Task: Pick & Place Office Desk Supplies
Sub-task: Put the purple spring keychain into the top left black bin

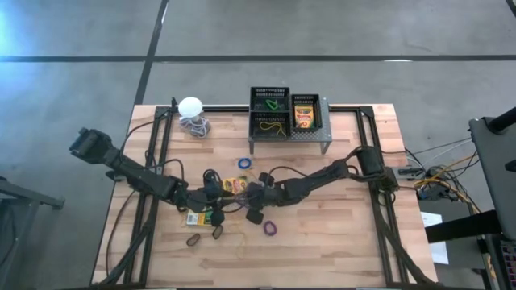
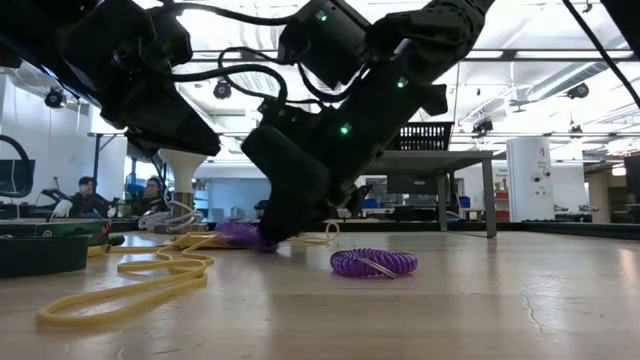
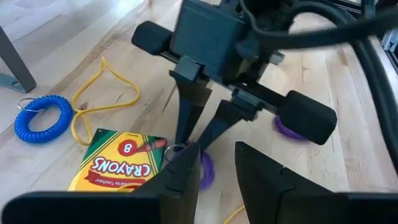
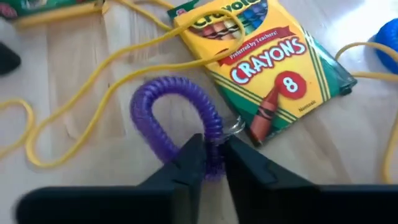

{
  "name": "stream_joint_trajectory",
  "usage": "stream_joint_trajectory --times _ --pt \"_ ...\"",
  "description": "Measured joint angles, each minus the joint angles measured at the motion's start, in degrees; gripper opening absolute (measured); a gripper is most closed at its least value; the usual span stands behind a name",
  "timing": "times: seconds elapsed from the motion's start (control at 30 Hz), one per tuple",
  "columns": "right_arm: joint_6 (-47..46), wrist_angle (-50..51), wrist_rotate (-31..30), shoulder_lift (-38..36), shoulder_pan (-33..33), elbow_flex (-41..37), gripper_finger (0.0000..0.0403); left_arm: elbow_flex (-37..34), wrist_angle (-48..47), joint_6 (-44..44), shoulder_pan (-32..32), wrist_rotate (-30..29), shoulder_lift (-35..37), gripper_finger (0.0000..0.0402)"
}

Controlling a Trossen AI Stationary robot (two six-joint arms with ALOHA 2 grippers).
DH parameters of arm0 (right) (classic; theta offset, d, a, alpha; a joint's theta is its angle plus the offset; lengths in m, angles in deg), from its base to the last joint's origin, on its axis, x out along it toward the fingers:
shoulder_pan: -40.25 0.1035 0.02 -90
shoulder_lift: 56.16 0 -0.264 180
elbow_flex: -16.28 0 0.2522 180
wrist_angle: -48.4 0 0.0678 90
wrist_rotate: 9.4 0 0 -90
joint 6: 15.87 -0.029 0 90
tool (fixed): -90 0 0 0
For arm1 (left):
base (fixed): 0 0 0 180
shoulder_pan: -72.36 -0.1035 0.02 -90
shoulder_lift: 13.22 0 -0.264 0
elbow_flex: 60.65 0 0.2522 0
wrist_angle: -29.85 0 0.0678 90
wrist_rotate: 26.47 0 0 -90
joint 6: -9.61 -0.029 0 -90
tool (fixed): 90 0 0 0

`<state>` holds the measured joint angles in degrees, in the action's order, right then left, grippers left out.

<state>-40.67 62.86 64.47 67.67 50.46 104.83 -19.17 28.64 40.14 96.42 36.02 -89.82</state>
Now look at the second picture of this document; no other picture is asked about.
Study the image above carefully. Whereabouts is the purple spiral coil wristband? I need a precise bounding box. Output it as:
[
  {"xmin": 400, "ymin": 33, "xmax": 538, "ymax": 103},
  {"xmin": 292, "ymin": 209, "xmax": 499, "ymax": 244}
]
[
  {"xmin": 329, "ymin": 247, "xmax": 419, "ymax": 279},
  {"xmin": 214, "ymin": 221, "xmax": 280, "ymax": 254}
]

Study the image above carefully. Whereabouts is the white coiled lamp cable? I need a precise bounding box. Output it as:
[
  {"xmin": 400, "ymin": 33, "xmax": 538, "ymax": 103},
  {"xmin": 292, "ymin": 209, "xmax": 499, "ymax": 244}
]
[{"xmin": 137, "ymin": 187, "xmax": 205, "ymax": 234}]

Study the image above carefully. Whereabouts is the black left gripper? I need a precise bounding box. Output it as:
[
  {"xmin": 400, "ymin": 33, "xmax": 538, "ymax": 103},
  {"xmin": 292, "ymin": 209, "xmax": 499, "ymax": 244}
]
[{"xmin": 59, "ymin": 0, "xmax": 221, "ymax": 157}]

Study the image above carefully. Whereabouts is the black overhead light bar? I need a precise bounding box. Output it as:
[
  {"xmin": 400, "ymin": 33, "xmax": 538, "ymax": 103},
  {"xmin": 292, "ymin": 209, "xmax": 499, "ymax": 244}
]
[{"xmin": 187, "ymin": 48, "xmax": 640, "ymax": 63}]

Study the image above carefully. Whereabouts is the black plastic basket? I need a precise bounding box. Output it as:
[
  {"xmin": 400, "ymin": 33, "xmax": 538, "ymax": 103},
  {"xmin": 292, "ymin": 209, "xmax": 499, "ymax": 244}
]
[{"xmin": 387, "ymin": 121, "xmax": 455, "ymax": 152}]

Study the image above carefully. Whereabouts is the person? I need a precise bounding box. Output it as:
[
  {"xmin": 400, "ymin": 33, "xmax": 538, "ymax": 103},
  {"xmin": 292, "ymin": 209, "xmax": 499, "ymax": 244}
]
[
  {"xmin": 69, "ymin": 175, "xmax": 112, "ymax": 219},
  {"xmin": 130, "ymin": 175, "xmax": 170, "ymax": 216}
]

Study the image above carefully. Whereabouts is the white mushroom lamp wooden base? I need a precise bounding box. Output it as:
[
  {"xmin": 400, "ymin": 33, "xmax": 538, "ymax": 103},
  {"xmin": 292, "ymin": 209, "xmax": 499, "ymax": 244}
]
[{"xmin": 158, "ymin": 148, "xmax": 209, "ymax": 235}]

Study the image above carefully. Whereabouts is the white round pillar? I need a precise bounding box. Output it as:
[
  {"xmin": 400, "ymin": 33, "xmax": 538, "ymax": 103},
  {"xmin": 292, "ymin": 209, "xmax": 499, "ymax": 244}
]
[{"xmin": 506, "ymin": 137, "xmax": 555, "ymax": 223}]

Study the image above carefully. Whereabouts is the black looped cable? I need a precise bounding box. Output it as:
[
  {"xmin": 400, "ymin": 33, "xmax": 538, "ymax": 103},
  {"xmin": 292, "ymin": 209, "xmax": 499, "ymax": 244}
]
[{"xmin": 172, "ymin": 47, "xmax": 361, "ymax": 109}]

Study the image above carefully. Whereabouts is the red shelf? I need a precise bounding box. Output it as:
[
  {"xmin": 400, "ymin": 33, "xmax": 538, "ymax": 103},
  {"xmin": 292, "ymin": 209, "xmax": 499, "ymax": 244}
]
[{"xmin": 494, "ymin": 192, "xmax": 510, "ymax": 222}]

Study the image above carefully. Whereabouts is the dark green tray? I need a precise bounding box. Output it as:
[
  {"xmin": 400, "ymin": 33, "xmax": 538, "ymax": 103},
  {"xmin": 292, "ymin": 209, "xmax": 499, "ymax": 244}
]
[{"xmin": 0, "ymin": 234, "xmax": 94, "ymax": 278}]

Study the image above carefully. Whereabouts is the green yellow crayon box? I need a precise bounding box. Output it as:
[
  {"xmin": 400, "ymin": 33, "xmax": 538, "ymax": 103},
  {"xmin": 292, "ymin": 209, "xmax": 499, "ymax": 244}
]
[{"xmin": 0, "ymin": 218, "xmax": 112, "ymax": 247}]

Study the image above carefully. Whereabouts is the black computer monitor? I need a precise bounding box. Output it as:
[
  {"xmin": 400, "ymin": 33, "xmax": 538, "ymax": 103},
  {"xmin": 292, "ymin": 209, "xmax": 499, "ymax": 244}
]
[{"xmin": 0, "ymin": 158, "xmax": 37, "ymax": 194}]

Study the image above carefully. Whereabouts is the black curved hose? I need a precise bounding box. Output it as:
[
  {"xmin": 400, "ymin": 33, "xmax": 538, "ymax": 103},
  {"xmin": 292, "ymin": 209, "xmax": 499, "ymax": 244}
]
[{"xmin": 0, "ymin": 133, "xmax": 34, "ymax": 199}]

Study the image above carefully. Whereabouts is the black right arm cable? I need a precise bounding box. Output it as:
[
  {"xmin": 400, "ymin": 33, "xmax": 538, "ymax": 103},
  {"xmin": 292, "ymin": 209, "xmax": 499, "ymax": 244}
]
[{"xmin": 562, "ymin": 0, "xmax": 640, "ymax": 109}]

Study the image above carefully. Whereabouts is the grey perforated metal riser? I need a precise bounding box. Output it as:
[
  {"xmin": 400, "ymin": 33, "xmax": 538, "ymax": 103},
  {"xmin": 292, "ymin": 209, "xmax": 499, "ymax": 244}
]
[{"xmin": 359, "ymin": 149, "xmax": 499, "ymax": 239}]

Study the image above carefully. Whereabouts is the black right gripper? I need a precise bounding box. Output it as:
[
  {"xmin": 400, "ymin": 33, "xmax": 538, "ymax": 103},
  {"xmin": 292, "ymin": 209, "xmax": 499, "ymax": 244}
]
[{"xmin": 242, "ymin": 42, "xmax": 449, "ymax": 246}]

